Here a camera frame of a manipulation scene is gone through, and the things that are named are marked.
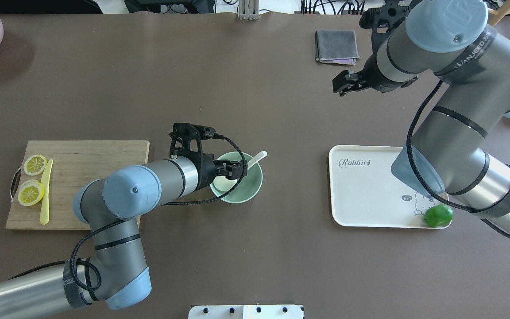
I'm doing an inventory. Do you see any yellow plastic knife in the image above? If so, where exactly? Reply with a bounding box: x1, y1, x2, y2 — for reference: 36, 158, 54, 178
40, 159, 54, 226

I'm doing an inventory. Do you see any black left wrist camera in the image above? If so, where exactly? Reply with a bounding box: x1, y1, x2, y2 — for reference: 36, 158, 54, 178
169, 123, 216, 161

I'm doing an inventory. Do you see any wooden mug tree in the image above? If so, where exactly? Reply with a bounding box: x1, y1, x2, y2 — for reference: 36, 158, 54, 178
487, 0, 510, 26

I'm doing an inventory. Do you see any green lime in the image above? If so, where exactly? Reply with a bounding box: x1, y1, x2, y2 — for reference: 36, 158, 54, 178
424, 204, 454, 227

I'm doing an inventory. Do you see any lemon slice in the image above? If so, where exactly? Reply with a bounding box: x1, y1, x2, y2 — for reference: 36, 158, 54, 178
17, 179, 45, 206
23, 154, 48, 176

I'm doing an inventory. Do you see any grey folded cloth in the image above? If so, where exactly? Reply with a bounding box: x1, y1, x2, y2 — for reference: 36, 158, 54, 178
315, 30, 361, 66

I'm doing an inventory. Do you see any wooden cutting board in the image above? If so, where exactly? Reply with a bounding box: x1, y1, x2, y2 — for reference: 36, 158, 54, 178
6, 140, 150, 230

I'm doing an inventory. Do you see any lower lemon slice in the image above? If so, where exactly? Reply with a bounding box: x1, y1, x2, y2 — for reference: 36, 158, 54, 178
17, 179, 45, 206

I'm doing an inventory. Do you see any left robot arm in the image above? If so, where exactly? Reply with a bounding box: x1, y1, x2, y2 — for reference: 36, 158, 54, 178
0, 154, 245, 319

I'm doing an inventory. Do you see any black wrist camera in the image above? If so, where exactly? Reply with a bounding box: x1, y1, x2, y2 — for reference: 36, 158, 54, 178
359, 0, 411, 53
169, 123, 216, 161

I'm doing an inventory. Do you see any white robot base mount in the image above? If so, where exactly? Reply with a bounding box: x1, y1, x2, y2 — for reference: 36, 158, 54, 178
188, 303, 305, 319

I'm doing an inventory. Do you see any white ceramic spoon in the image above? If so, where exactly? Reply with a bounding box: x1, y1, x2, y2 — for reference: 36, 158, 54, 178
233, 151, 268, 179

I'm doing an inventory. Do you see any cream rabbit print tray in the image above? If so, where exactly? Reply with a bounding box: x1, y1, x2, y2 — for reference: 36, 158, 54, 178
328, 145, 439, 229

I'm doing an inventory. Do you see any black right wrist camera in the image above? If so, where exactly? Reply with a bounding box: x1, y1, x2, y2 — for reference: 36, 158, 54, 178
359, 0, 411, 53

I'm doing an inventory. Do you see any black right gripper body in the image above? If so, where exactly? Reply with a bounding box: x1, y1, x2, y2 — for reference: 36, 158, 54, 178
360, 56, 418, 93

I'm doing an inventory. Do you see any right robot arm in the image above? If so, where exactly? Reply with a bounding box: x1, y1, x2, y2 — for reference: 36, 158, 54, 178
332, 0, 510, 238

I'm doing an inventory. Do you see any upper lemon slice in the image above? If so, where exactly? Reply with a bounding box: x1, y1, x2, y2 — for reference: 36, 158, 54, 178
23, 154, 48, 176

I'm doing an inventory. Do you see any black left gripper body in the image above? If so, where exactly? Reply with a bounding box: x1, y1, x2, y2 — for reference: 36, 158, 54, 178
197, 153, 225, 190

